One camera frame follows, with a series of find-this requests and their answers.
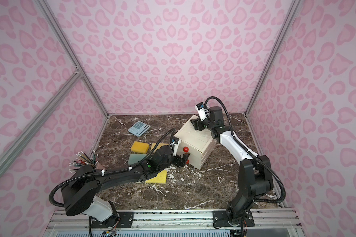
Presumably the pale yellow sponge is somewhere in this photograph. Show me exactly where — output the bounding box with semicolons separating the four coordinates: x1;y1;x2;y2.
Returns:
150;143;169;151

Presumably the cream drawer cabinet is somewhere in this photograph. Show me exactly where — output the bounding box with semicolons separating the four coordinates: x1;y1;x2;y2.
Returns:
175;115;216;169

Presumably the bright yellow drawer sponge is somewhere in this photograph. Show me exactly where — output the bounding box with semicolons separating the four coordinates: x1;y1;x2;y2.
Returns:
145;170;167;184

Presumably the teal sponge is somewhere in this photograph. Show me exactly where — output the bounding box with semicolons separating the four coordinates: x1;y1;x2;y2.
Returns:
128;154;146;166

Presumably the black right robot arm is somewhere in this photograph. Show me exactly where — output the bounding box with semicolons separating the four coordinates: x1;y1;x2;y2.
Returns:
191;103;286;231

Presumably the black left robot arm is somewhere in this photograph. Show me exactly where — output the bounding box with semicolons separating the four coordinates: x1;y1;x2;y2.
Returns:
49;137;190;226

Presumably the light blue calculator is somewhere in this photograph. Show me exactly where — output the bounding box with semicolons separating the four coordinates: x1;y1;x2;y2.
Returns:
128;121;150;137

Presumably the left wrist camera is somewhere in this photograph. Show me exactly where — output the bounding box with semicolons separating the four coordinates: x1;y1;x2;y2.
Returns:
169;137;182;156

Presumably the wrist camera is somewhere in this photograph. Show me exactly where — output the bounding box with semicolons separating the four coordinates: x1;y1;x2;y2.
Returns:
169;137;182;156
195;102;209;121

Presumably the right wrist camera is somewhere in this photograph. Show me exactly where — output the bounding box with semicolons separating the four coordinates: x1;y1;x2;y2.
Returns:
195;102;209;121

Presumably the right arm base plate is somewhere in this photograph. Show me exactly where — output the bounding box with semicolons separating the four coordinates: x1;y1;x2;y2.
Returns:
212;209;255;229

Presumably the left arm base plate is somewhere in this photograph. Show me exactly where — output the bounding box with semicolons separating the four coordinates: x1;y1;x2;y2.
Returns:
91;211;134;229

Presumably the coloured wire bundle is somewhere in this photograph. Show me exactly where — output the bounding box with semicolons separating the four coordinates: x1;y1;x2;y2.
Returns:
69;150;99;174

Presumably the aluminium mounting rail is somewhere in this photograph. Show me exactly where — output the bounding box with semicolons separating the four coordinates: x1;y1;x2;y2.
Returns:
46;208;302;233

